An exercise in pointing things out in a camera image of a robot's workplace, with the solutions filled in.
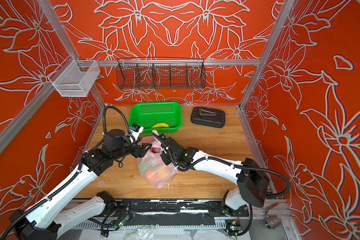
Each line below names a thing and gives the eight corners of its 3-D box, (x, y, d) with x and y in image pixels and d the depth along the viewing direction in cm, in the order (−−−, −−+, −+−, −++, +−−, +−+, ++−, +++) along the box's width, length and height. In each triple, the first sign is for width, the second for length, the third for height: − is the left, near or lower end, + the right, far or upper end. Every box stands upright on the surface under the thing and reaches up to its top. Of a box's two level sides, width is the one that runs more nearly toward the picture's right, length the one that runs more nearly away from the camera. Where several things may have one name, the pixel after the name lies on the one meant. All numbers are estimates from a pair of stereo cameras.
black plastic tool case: (190, 125, 109) (190, 119, 103) (191, 112, 117) (192, 106, 111) (223, 129, 106) (225, 123, 101) (222, 115, 115) (224, 109, 109)
